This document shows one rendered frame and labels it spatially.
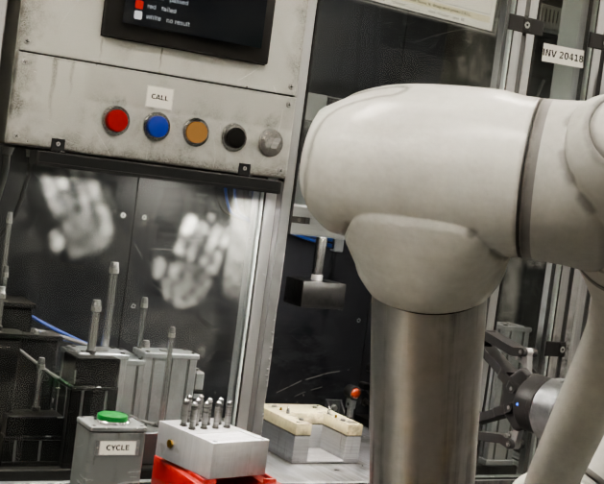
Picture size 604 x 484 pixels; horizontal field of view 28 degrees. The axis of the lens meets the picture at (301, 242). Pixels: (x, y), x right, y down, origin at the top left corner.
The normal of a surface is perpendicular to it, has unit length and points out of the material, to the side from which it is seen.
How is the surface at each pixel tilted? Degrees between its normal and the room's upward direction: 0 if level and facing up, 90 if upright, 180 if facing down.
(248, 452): 90
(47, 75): 90
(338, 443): 90
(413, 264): 119
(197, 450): 90
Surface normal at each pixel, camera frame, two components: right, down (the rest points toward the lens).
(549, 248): -0.18, 0.85
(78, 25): 0.49, 0.11
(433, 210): -0.33, 0.47
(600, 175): -0.58, 0.39
